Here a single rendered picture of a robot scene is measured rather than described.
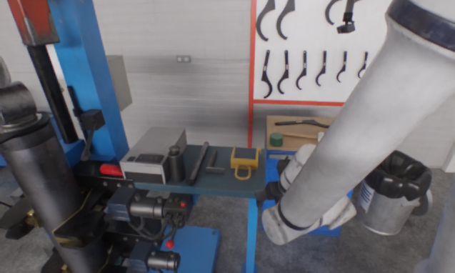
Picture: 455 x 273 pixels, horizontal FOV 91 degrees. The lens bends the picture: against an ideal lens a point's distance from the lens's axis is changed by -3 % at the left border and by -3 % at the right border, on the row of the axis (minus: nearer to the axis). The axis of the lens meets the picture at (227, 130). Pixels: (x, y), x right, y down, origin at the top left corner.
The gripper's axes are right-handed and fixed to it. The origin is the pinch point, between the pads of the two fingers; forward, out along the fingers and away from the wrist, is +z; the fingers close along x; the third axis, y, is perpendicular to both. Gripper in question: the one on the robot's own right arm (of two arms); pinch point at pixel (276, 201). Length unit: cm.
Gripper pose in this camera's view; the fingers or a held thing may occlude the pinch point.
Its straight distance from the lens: 95.4
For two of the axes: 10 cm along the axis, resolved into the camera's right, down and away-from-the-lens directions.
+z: -1.6, 6.2, 7.7
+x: 9.8, 0.0, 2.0
